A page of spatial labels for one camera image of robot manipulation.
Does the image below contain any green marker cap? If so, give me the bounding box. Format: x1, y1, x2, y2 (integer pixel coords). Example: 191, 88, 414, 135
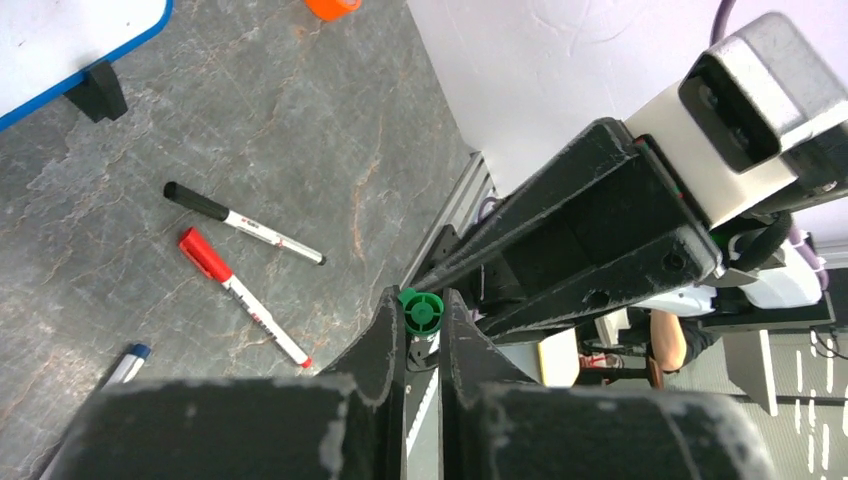
398, 288, 445, 337

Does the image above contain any orange tape roll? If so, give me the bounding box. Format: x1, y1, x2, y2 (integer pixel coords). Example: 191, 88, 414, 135
303, 0, 361, 22

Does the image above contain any person in background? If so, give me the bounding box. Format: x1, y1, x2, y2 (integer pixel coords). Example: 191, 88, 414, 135
619, 308, 720, 373

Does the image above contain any red whiteboard marker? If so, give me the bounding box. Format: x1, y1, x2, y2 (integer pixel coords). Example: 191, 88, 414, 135
177, 227, 312, 369

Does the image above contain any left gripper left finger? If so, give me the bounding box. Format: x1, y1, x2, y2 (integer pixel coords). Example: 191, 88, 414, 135
320, 286, 406, 479

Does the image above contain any blue whiteboard marker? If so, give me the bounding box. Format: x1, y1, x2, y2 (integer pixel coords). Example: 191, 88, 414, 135
38, 343, 152, 480

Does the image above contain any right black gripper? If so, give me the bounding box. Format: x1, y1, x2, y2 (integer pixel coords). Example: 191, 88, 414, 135
411, 118, 721, 340

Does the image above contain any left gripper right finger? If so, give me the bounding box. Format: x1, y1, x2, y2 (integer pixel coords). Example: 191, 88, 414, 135
438, 288, 536, 479

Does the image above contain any blue framed whiteboard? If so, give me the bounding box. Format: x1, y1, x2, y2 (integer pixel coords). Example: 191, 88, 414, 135
1, 0, 174, 130

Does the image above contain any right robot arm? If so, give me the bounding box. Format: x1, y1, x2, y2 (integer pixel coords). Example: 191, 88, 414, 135
411, 118, 827, 341

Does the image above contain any black whiteboard marker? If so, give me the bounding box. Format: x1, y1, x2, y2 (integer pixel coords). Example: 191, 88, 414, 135
163, 181, 327, 265

